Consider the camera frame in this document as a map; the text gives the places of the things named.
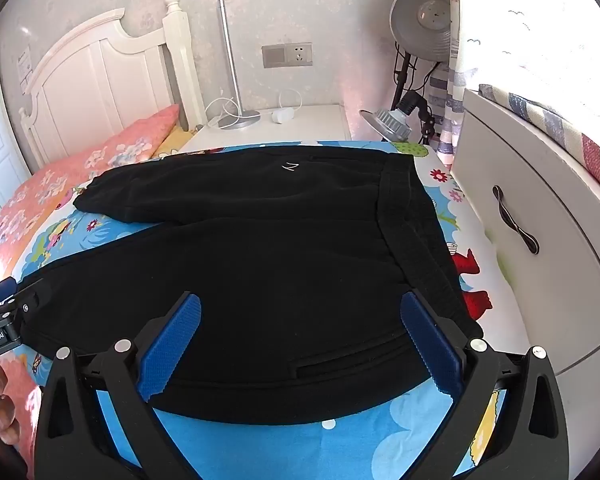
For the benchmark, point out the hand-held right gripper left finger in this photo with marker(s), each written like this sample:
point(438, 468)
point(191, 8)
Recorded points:
point(172, 345)

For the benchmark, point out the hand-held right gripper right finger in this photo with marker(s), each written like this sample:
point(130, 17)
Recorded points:
point(430, 345)

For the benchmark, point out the black pants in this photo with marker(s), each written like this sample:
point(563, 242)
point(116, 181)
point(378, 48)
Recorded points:
point(280, 260)

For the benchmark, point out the person's left hand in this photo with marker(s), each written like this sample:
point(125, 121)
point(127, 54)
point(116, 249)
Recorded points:
point(5, 410)

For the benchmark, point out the blue cartoon printed bedsheet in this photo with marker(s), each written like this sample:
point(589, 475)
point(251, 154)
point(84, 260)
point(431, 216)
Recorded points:
point(340, 432)

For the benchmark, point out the white cabinet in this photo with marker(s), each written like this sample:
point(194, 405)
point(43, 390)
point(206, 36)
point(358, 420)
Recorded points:
point(555, 240)

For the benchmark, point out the pink floral pillow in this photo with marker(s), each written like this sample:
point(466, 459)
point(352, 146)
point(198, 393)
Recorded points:
point(135, 135)

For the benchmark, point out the yellow pillow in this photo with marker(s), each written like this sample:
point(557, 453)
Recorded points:
point(175, 142)

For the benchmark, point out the silver spot lamp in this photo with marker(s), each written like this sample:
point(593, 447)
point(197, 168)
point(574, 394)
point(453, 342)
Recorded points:
point(387, 122)

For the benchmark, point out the white wooden headboard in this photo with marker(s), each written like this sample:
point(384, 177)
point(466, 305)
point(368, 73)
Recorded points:
point(95, 80)

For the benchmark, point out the white bedside table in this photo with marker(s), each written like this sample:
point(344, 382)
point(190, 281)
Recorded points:
point(310, 127)

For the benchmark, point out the striped cloth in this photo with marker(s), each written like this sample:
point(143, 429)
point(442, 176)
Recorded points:
point(560, 120)

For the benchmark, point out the silver desk lamp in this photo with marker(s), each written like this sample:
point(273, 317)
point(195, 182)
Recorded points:
point(232, 80)

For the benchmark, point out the white bird print curtain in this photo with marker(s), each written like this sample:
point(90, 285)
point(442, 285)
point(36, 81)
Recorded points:
point(505, 25)

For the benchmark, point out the grey wall outlet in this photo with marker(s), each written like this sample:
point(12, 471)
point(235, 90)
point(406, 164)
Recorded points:
point(286, 55)

